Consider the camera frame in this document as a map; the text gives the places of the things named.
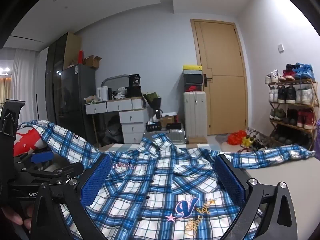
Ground blue plaid shirt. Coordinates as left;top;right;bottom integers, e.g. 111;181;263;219
15;120;316;240

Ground black bag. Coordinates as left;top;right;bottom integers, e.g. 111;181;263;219
101;116;124;145

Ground dark wrapped flower bouquet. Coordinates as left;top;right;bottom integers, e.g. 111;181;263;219
143;92;162;119

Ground black tub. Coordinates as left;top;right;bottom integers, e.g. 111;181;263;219
128;74;141;87

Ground dark glass wardrobe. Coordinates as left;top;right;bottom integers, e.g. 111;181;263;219
45;32;68;125

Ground long black box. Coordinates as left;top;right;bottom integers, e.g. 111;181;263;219
146;122;163;132

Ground small wooden box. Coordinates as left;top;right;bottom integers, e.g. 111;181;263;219
188;136;207;145

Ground red plastic bag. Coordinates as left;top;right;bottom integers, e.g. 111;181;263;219
226;130;248;145

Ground grey arched frame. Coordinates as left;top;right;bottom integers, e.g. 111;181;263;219
101;74;129;88

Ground red and white pillow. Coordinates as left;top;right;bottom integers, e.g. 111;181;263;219
13;126;48;157

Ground white curtain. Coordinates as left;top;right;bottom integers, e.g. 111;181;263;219
11;47;39;120

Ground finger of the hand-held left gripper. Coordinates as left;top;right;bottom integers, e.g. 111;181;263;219
14;152;54;171
24;162;84;181

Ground grey upholstered bed frame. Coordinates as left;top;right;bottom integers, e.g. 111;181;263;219
244;152;320;230

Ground patterned shoes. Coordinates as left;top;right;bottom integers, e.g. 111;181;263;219
246;127;270;150

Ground brown box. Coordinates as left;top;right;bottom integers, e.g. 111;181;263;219
160;116;175;128

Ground black refrigerator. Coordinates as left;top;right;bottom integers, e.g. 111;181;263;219
61;64;97;145

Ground white drawer cabinet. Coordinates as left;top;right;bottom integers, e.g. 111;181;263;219
119;109;148;144

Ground black case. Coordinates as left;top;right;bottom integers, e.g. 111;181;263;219
125;86;142;97

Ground white desk with drawers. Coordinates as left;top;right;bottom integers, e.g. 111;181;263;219
84;97;148;145

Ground person's left hand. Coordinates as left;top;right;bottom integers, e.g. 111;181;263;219
0;206;32;228

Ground wooden door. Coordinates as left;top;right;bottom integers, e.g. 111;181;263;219
190;19;248;135

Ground white upright suitcase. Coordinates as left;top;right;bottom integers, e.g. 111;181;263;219
183;91;207;144

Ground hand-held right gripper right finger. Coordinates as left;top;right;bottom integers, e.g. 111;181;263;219
214;154;298;240

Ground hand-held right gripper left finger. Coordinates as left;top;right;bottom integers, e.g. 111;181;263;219
30;153;112;240

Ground wooden shoe rack with shoes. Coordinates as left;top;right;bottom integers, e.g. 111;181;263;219
264;62;319;145

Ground tall cardboard box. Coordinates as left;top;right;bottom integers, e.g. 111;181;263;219
62;32;82;69

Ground beige curtain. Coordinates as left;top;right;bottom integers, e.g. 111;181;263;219
0;77;12;103

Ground silver suitcase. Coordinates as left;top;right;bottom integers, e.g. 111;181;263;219
144;127;186;145

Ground open cardboard box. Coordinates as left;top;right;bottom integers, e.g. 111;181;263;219
83;55;102;69

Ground white kettle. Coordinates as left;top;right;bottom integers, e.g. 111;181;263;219
97;86;109;102

